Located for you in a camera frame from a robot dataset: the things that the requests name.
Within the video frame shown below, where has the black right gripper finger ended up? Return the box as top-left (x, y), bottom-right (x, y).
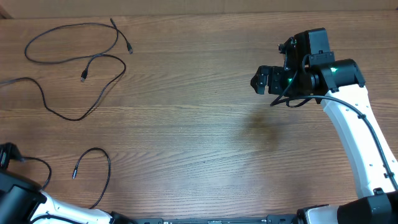
top-left (256, 65), bottom-right (272, 82)
top-left (250, 77), bottom-right (267, 95)

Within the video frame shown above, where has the black usb cable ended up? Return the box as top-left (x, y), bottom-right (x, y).
top-left (18, 147), bottom-right (112, 210)
top-left (0, 54), bottom-right (127, 122)
top-left (24, 17), bottom-right (134, 65)

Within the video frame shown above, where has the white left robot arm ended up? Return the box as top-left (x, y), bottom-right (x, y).
top-left (1, 142), bottom-right (130, 223)

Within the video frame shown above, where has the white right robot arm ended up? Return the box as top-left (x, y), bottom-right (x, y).
top-left (251, 28), bottom-right (397, 224)

